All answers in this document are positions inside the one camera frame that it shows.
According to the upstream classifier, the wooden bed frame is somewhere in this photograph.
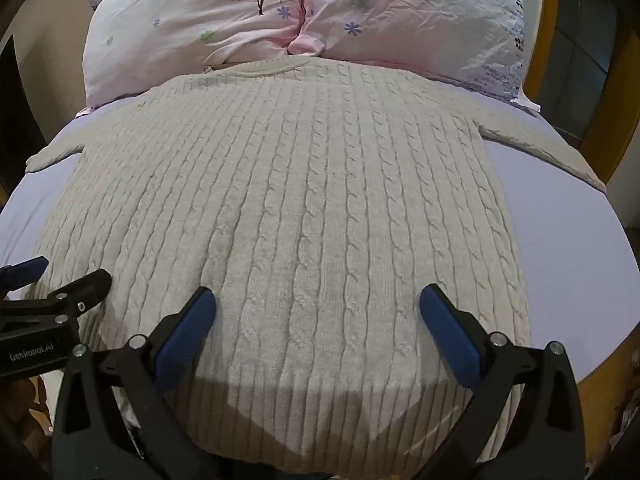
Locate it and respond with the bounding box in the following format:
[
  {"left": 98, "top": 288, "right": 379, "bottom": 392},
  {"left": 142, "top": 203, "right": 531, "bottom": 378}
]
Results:
[{"left": 525, "top": 0, "right": 640, "bottom": 480}]

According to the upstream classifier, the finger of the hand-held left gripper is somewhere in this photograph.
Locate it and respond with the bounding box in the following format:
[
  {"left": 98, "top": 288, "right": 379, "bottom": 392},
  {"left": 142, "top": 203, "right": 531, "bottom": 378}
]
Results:
[
  {"left": 0, "top": 268, "right": 113, "bottom": 332},
  {"left": 0, "top": 256, "right": 49, "bottom": 291}
]

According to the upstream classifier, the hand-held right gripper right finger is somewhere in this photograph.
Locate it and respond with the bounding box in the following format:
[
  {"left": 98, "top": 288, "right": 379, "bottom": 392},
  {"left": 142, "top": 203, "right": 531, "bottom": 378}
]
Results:
[{"left": 419, "top": 284, "right": 587, "bottom": 480}]

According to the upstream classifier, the lavender bed sheet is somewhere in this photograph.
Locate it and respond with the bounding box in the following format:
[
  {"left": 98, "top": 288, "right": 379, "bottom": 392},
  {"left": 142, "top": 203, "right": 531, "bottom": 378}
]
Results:
[{"left": 0, "top": 87, "right": 632, "bottom": 386}]

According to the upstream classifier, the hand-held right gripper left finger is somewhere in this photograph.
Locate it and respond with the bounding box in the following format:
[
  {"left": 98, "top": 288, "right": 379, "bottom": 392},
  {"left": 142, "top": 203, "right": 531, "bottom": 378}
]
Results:
[{"left": 52, "top": 286, "right": 219, "bottom": 480}]

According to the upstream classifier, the cream cable-knit sweater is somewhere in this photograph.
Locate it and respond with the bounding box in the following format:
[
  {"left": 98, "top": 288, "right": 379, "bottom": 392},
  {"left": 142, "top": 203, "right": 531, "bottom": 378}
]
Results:
[{"left": 25, "top": 56, "right": 608, "bottom": 473}]

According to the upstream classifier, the pink floral pillow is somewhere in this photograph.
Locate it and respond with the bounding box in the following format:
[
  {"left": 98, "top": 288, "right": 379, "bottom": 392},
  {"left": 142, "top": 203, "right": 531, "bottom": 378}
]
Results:
[
  {"left": 287, "top": 0, "right": 542, "bottom": 112},
  {"left": 82, "top": 0, "right": 312, "bottom": 108}
]

